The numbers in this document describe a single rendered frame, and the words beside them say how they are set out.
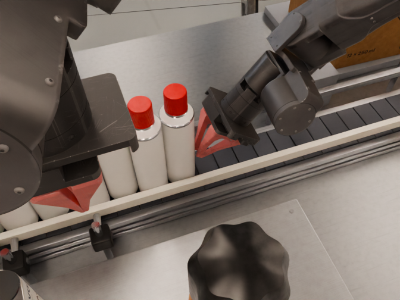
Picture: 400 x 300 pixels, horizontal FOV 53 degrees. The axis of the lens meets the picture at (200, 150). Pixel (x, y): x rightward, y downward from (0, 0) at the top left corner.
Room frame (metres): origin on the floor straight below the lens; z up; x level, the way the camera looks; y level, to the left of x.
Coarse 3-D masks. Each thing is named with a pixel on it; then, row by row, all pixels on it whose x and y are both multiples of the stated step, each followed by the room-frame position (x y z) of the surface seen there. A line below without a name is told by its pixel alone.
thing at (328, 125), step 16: (336, 112) 0.54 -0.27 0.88; (352, 112) 0.54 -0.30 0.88; (368, 112) 0.54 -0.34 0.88; (384, 112) 0.54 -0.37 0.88; (320, 128) 0.50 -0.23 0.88; (336, 128) 0.50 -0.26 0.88; (352, 128) 0.50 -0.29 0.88; (256, 144) 0.46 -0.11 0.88; (272, 144) 0.46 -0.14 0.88; (288, 144) 0.46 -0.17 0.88; (352, 144) 0.46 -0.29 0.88; (208, 160) 0.42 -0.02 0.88; (224, 160) 0.42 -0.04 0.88; (240, 160) 0.42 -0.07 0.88; (288, 160) 0.42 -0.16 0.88; (240, 176) 0.39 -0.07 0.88; (192, 192) 0.35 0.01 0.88; (128, 208) 0.32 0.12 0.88; (144, 208) 0.33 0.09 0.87; (80, 224) 0.29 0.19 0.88; (32, 240) 0.27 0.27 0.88
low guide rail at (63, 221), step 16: (368, 128) 0.47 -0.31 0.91; (384, 128) 0.48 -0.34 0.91; (304, 144) 0.43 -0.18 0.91; (320, 144) 0.43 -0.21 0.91; (336, 144) 0.44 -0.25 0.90; (256, 160) 0.40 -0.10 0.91; (272, 160) 0.40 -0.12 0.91; (208, 176) 0.36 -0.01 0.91; (224, 176) 0.37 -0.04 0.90; (144, 192) 0.33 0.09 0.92; (160, 192) 0.33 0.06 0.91; (176, 192) 0.34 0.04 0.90; (96, 208) 0.30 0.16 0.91; (112, 208) 0.31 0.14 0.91; (32, 224) 0.28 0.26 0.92; (48, 224) 0.28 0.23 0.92; (64, 224) 0.28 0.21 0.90; (0, 240) 0.25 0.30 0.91
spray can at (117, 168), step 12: (108, 156) 0.34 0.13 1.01; (120, 156) 0.34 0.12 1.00; (108, 168) 0.34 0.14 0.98; (120, 168) 0.34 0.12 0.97; (132, 168) 0.36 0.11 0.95; (108, 180) 0.34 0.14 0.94; (120, 180) 0.34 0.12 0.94; (132, 180) 0.35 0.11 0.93; (108, 192) 0.35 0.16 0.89; (120, 192) 0.34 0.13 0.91; (132, 192) 0.35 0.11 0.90
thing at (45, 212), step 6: (36, 204) 0.30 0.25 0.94; (36, 210) 0.30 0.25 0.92; (42, 210) 0.30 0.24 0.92; (48, 210) 0.30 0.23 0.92; (54, 210) 0.30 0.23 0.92; (60, 210) 0.31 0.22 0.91; (66, 210) 0.31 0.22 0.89; (42, 216) 0.30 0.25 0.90; (48, 216) 0.30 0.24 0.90; (54, 216) 0.30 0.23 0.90
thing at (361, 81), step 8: (384, 72) 0.57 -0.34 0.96; (392, 72) 0.57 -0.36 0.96; (352, 80) 0.54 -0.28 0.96; (360, 80) 0.54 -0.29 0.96; (368, 80) 0.55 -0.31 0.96; (376, 80) 0.55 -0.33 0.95; (320, 88) 0.52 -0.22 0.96; (328, 88) 0.52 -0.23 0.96; (336, 88) 0.52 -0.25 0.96; (344, 88) 0.53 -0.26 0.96; (352, 88) 0.54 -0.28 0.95; (264, 112) 0.48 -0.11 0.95
